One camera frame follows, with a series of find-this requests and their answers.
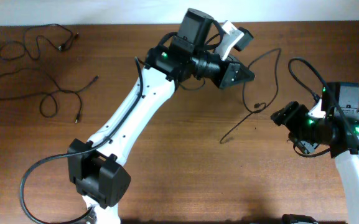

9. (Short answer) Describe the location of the black cable with USB-A plug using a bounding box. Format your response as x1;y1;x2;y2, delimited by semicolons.
219;47;282;144

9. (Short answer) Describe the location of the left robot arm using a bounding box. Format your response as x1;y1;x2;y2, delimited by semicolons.
68;9;254;223

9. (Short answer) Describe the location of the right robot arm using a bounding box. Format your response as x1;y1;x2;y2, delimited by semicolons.
271;82;359;223

